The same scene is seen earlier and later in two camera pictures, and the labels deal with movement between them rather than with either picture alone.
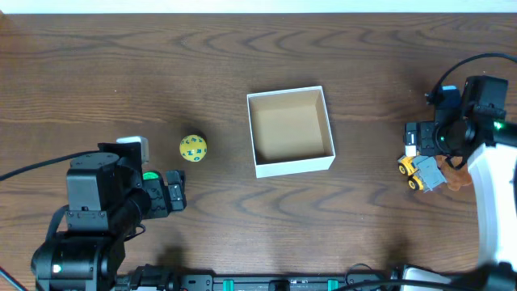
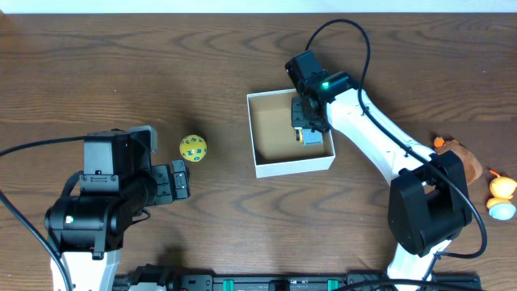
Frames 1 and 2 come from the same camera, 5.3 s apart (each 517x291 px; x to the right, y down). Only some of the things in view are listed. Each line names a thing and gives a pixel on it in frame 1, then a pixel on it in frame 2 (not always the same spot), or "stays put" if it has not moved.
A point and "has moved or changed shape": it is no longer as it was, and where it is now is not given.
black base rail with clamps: x=156 y=277 stays put
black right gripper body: x=422 y=137 -> x=303 y=114
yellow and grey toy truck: x=425 y=173 has moved or changed shape
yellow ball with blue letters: x=193 y=148 stays put
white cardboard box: x=292 y=132 stays put
